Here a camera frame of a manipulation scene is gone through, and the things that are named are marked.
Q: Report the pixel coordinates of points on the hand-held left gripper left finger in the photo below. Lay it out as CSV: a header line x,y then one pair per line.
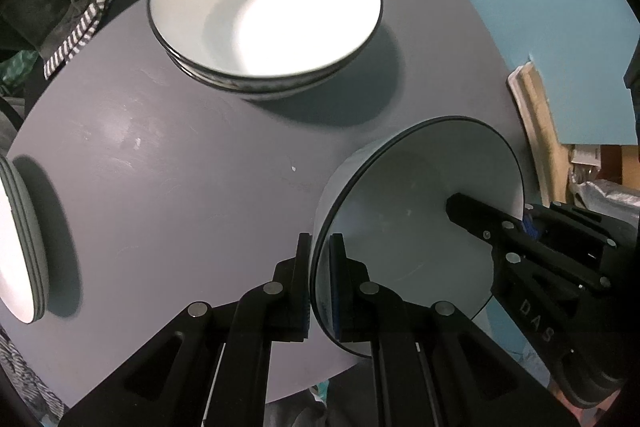
x,y
300,297

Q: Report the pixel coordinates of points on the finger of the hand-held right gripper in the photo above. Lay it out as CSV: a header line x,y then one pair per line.
x,y
531,227
475,219

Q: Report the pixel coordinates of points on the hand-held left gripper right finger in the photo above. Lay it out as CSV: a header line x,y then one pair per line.
x,y
340,297

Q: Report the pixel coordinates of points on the crumpled plastic bag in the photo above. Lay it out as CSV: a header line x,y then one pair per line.
x,y
605,194

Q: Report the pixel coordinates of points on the wooden boards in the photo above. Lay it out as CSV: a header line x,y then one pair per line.
x,y
535,127

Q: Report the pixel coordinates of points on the black metal stand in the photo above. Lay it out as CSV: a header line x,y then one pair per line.
x,y
634,97

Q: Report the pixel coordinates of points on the black white striped fabric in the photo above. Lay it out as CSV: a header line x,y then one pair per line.
x,y
25,372

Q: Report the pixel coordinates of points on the grey white striped cloth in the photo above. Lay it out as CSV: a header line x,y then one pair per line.
x,y
80,32

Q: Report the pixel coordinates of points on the green checked cloth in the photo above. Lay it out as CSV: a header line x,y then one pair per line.
x,y
17,69

